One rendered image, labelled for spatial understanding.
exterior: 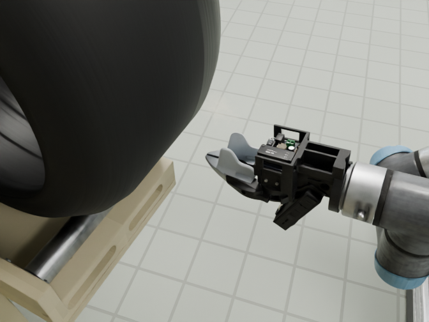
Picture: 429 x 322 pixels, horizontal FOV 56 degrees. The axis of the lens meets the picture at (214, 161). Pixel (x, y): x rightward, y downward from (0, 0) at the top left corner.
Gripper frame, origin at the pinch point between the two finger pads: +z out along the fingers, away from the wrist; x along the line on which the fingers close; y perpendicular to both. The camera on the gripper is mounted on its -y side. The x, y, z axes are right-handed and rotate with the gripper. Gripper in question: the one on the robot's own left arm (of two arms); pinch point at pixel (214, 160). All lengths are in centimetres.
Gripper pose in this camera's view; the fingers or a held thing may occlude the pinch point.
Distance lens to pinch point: 62.7
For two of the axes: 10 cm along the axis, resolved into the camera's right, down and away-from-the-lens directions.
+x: -4.5, 6.6, -6.0
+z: -8.8, -2.5, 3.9
